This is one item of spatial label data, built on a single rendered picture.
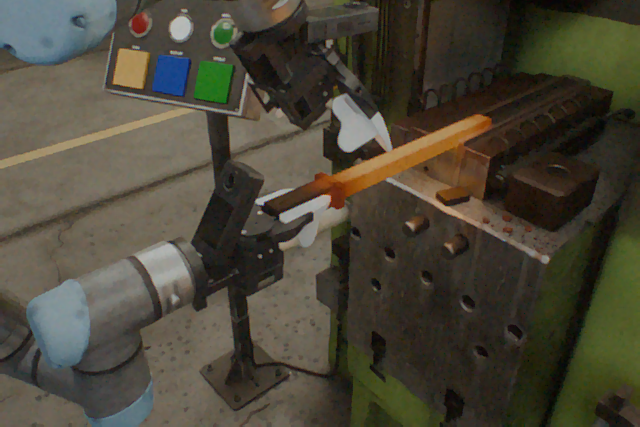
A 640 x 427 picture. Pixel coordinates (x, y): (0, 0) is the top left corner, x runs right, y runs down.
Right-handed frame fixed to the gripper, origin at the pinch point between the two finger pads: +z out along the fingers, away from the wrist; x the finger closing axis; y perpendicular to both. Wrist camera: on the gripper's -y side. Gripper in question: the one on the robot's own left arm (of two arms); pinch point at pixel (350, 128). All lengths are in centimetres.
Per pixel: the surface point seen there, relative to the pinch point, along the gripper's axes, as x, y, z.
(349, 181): 1.3, 4.4, 5.3
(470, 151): 4.1, -14.8, 18.7
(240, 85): -38.9, -4.3, 10.4
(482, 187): 7.2, -12.3, 23.2
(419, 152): 1.4, -7.7, 12.6
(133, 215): -166, 28, 107
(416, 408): 4, 17, 65
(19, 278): -154, 74, 82
